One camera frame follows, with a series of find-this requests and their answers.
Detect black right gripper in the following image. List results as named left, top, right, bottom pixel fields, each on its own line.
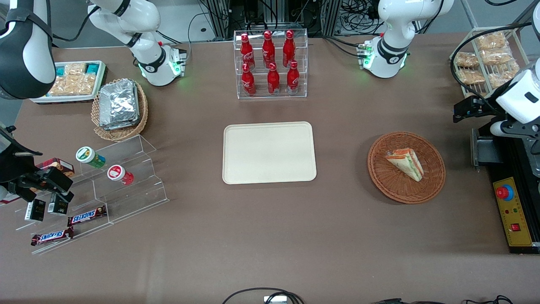
left=0, top=141, right=75, bottom=204

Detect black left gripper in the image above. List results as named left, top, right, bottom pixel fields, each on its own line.
left=454, top=96, right=507, bottom=124

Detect triangle sandwich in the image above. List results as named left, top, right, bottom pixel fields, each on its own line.
left=384, top=148, right=424, bottom=182

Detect white snack tray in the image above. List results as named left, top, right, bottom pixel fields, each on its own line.
left=30, top=60, right=108, bottom=104

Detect oval light wicker basket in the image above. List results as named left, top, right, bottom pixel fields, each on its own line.
left=92, top=78, right=149, bottom=142

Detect round brown wicker basket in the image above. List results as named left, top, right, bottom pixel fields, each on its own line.
left=367, top=132, right=446, bottom=205

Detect cream plastic tray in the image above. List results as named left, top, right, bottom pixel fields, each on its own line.
left=222, top=122, right=317, bottom=185

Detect small black box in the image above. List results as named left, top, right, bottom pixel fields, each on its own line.
left=24, top=199, right=46, bottom=223
left=47, top=194, right=69, bottom=216

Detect brown red chocolate box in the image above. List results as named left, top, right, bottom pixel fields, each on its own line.
left=35, top=157, right=76, bottom=178

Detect clear fried snack bag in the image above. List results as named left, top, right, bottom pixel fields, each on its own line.
left=489, top=63, right=521, bottom=87
left=481, top=49, right=513, bottom=65
left=454, top=52, right=480, bottom=68
left=458, top=68, right=486, bottom=85
left=477, top=33, right=507, bottom=51

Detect Snickers chocolate bar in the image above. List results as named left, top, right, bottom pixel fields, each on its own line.
left=67, top=206, right=107, bottom=227
left=30, top=227, right=75, bottom=247

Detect green lidded snack cup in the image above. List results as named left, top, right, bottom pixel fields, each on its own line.
left=76, top=146, right=106, bottom=169

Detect red lidded snack can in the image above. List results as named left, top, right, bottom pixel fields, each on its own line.
left=107, top=165, right=135, bottom=186

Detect clear acrylic stepped display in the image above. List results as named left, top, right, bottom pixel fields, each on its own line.
left=15, top=134, right=170, bottom=255

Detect clear cracker snack bag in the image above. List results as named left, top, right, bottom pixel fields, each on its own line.
left=76, top=73, right=98, bottom=96
left=48, top=76, right=79, bottom=97
left=65, top=62, right=87, bottom=77

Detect silver foil wrapped packs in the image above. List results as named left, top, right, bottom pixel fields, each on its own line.
left=99, top=79, right=140, bottom=131

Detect yellow control panel box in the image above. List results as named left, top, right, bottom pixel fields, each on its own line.
left=493, top=176, right=535, bottom=247

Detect clear acrylic bottle rack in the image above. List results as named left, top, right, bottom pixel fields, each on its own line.
left=234, top=29, right=308, bottom=100

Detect red cola bottle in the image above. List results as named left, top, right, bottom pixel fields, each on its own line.
left=286, top=60, right=300, bottom=95
left=282, top=30, right=296, bottom=68
left=241, top=63, right=257, bottom=97
left=240, top=33, right=256, bottom=71
left=262, top=30, right=276, bottom=68
left=267, top=62, right=281, bottom=96

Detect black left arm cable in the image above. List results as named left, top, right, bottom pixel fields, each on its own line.
left=450, top=21, right=540, bottom=113

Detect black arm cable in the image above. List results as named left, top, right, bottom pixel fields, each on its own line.
left=51, top=5, right=101, bottom=43
left=450, top=21, right=540, bottom=113

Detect white wire rack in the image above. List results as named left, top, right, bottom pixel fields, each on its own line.
left=449, top=26, right=530, bottom=98

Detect black base power cable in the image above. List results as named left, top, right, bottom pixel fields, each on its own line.
left=323, top=35, right=364, bottom=58

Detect black cable tangle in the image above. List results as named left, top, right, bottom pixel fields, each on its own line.
left=340, top=0, right=382, bottom=35

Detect black base frame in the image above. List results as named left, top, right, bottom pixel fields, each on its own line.
left=489, top=137, right=540, bottom=255

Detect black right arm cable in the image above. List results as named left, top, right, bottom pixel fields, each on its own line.
left=51, top=5, right=101, bottom=43

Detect black floor cable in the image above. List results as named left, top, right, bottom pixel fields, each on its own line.
left=373, top=295, right=514, bottom=304

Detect black looped cable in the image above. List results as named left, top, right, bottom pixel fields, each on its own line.
left=222, top=288, right=305, bottom=304

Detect aluminium frame rack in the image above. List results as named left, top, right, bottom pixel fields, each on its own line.
left=202, top=0, right=343, bottom=39

